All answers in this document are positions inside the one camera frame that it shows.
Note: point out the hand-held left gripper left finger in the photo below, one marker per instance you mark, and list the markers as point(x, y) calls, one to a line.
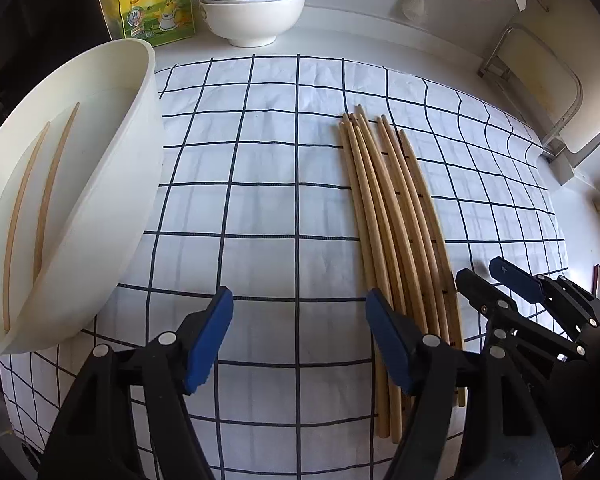
point(210, 340)

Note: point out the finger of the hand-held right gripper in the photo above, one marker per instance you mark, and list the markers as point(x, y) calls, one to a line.
point(517, 280)
point(480, 292)

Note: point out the bundle of wooden chopsticks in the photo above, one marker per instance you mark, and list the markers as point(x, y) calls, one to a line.
point(380, 220)

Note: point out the white plastic basin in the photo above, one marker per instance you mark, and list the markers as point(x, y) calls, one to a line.
point(120, 185)

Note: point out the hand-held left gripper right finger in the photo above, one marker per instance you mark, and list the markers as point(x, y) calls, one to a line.
point(390, 335)

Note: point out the white metal-framed panel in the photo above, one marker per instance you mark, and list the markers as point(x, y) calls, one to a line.
point(530, 70)

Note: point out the yellow green seasoning pouch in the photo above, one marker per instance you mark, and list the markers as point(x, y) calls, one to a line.
point(155, 10)

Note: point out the white checkered cloth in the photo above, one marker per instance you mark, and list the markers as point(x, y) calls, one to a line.
point(260, 160)

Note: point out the long wooden chopstick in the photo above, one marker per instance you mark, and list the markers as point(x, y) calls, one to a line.
point(45, 195)
point(15, 210)

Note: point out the plain white bowl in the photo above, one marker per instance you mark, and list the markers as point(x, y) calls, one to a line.
point(252, 20)

